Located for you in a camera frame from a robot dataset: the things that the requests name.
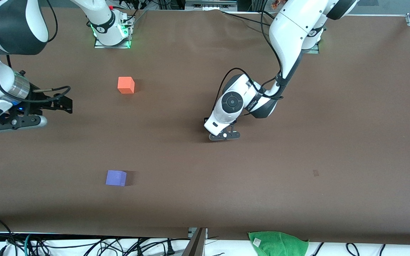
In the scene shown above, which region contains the orange cube block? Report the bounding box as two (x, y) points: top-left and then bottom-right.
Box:
(117, 76), (135, 94)

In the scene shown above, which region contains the purple cube block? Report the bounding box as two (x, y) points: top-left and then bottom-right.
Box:
(105, 170), (127, 187)

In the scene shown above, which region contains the brown table cover sheet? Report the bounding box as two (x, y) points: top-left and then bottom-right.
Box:
(0, 7), (410, 246)

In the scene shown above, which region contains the grey device behind table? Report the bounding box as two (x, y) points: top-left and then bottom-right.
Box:
(185, 0), (238, 11)

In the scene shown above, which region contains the green towel cloth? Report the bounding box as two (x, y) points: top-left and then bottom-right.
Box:
(248, 231), (309, 256)

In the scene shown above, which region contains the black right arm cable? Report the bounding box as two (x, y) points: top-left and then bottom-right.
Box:
(0, 0), (72, 104)

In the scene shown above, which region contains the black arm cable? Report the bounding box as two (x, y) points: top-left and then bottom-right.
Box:
(0, 0), (72, 104)
(213, 0), (303, 116)

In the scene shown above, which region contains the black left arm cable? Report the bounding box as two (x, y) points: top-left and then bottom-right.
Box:
(213, 0), (303, 116)

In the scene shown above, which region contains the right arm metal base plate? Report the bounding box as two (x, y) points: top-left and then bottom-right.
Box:
(94, 14), (134, 49)

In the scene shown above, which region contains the black cable across table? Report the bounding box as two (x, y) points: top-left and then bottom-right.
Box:
(221, 11), (280, 27)

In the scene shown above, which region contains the aluminium profile post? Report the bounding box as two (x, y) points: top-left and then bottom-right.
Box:
(182, 228), (208, 256)

